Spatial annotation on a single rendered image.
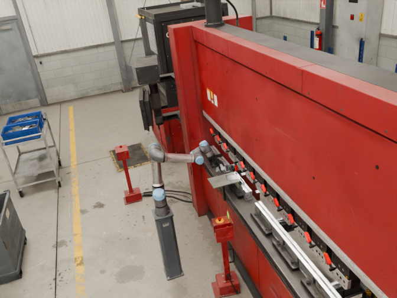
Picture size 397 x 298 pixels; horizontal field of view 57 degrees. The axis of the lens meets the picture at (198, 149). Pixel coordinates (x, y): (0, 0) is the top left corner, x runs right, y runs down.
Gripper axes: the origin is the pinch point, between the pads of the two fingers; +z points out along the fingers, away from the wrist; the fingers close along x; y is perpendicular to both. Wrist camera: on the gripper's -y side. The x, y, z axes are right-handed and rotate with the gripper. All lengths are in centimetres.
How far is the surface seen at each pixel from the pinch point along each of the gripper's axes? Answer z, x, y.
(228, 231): 33, 16, 50
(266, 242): 39, 57, 58
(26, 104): -214, -697, -210
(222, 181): 5.0, 2.4, 11.0
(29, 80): -256, -658, -239
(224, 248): 51, -2, 51
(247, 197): 24.5, 23.1, 15.0
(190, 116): -50, -47, -48
